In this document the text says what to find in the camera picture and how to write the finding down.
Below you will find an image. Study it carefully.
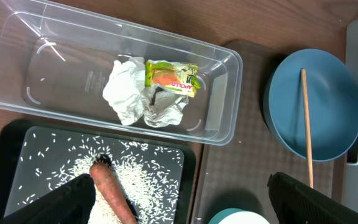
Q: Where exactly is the light blue bowl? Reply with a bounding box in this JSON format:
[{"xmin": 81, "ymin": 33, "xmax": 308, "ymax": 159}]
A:
[{"xmin": 208, "ymin": 208, "xmax": 269, "ymax": 224}]

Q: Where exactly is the yellow green wrapper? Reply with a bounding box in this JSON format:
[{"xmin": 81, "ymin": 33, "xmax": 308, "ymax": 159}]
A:
[{"xmin": 145, "ymin": 60, "xmax": 201, "ymax": 98}]

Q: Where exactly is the orange carrot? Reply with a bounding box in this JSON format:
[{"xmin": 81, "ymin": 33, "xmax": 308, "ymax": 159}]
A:
[{"xmin": 89, "ymin": 162, "xmax": 137, "ymax": 224}]

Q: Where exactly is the clear plastic bin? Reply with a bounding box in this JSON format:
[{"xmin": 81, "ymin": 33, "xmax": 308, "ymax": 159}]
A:
[{"xmin": 0, "ymin": 1, "xmax": 243, "ymax": 146}]

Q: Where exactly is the dark blue plate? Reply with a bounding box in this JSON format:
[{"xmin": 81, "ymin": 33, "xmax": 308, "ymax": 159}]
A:
[{"xmin": 263, "ymin": 49, "xmax": 358, "ymax": 162}]

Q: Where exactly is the brown serving tray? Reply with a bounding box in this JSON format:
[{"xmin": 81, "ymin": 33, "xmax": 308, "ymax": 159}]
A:
[{"xmin": 190, "ymin": 39, "xmax": 347, "ymax": 224}]

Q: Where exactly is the black waste tray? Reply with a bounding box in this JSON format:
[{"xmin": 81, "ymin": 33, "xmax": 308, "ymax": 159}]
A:
[{"xmin": 0, "ymin": 119, "xmax": 195, "ymax": 223}]

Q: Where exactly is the white rice pile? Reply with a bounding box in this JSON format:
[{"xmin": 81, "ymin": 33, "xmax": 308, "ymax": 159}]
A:
[{"xmin": 17, "ymin": 132, "xmax": 183, "ymax": 224}]

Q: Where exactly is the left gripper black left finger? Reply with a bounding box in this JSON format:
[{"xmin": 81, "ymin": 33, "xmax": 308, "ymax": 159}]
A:
[{"xmin": 0, "ymin": 174, "xmax": 96, "ymax": 224}]

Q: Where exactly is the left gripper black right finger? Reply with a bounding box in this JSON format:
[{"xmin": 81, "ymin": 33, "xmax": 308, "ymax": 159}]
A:
[{"xmin": 267, "ymin": 172, "xmax": 358, "ymax": 224}]

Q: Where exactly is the white napkin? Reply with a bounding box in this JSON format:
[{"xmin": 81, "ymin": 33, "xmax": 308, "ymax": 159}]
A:
[{"xmin": 102, "ymin": 57, "xmax": 189, "ymax": 128}]

